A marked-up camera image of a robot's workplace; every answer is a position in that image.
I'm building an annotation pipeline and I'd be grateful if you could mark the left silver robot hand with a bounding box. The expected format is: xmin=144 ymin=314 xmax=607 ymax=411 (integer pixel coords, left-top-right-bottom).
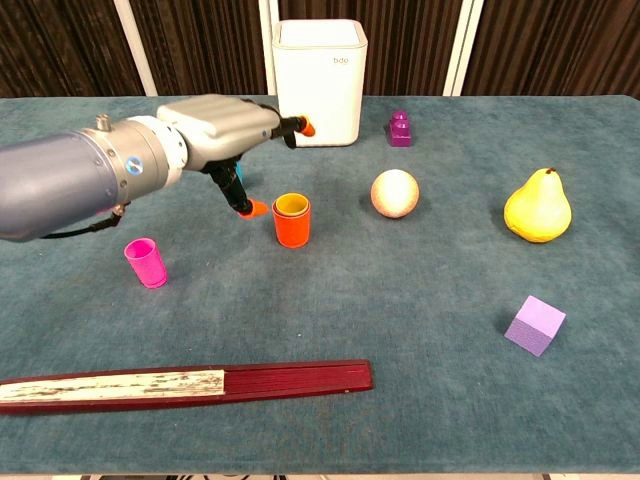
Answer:
xmin=156 ymin=93 xmax=317 ymax=221

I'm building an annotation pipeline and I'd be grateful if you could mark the yellow plastic cup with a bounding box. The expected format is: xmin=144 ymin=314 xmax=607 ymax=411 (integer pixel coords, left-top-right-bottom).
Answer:
xmin=274 ymin=192 xmax=310 ymax=218

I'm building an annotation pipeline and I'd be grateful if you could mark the pink plastic cup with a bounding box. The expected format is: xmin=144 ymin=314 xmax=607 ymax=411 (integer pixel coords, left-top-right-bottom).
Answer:
xmin=123 ymin=237 xmax=169 ymax=290

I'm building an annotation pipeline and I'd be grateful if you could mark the white plastic waste bin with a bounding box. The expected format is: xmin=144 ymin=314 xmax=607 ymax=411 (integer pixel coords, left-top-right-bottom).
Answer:
xmin=271 ymin=18 xmax=370 ymax=149

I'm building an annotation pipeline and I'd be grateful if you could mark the orange plastic cup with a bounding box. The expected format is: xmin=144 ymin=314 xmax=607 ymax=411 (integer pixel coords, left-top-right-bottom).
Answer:
xmin=271 ymin=194 xmax=313 ymax=249

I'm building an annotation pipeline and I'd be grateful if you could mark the purple toy brick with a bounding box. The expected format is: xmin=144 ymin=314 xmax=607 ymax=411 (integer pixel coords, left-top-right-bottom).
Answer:
xmin=388 ymin=110 xmax=415 ymax=149

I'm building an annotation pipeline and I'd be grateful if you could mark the cream peach ball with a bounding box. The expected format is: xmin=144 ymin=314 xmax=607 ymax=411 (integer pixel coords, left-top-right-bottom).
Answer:
xmin=370 ymin=168 xmax=421 ymax=220

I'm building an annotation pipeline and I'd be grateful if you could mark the teal table cloth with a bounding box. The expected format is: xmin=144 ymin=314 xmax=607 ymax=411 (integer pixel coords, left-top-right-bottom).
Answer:
xmin=0 ymin=94 xmax=640 ymax=476

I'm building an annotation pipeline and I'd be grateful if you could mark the folded dark red fan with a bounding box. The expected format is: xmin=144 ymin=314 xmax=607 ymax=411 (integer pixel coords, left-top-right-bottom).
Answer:
xmin=0 ymin=358 xmax=376 ymax=417

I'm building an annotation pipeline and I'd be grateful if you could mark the yellow toy pear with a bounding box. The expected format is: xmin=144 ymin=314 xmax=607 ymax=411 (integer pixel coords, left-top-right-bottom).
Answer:
xmin=503 ymin=166 xmax=573 ymax=244

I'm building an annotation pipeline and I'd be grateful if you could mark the lilac foam cube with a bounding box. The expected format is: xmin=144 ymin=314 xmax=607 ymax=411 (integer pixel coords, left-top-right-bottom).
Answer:
xmin=503 ymin=294 xmax=568 ymax=358

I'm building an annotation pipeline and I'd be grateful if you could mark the white partition post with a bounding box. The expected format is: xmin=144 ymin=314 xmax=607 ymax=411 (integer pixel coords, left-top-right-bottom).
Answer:
xmin=257 ymin=0 xmax=281 ymax=96
xmin=112 ymin=0 xmax=159 ymax=97
xmin=442 ymin=0 xmax=486 ymax=97

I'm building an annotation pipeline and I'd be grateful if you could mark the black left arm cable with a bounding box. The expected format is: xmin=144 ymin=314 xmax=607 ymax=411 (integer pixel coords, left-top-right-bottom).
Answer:
xmin=42 ymin=202 xmax=131 ymax=240

